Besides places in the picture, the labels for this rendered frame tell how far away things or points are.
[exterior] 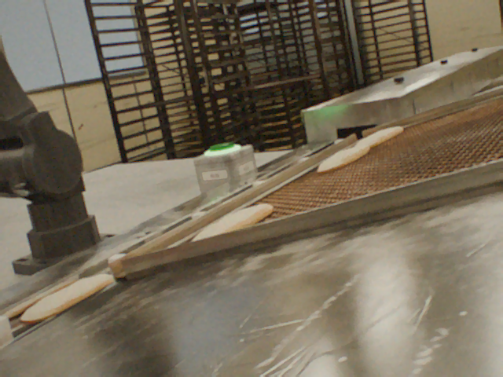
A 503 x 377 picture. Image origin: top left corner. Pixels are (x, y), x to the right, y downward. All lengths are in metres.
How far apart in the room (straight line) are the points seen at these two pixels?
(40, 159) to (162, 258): 0.38
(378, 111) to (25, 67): 5.62
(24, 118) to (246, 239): 0.45
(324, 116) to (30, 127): 0.55
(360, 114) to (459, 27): 6.66
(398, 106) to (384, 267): 0.86
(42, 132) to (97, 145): 6.27
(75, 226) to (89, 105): 6.25
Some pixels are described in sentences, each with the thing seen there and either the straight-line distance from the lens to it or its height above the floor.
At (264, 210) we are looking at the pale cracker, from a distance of 0.51.
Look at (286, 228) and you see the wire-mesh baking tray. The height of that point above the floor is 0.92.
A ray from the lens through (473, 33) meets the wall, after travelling 7.76.
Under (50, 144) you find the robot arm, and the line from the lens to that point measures 0.82.
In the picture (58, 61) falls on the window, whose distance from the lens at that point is 6.87.
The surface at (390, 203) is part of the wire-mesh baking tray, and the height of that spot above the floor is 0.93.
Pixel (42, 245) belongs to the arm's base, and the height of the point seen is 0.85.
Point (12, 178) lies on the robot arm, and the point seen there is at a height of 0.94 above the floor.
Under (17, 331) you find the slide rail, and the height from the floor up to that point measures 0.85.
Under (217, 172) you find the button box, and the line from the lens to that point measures 1.00.
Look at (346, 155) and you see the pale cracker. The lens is 0.69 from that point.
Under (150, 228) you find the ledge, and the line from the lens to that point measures 0.75.
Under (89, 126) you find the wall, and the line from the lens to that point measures 7.03.
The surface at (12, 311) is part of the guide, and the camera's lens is 0.59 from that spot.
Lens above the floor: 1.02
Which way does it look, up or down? 11 degrees down
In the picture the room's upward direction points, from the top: 11 degrees counter-clockwise
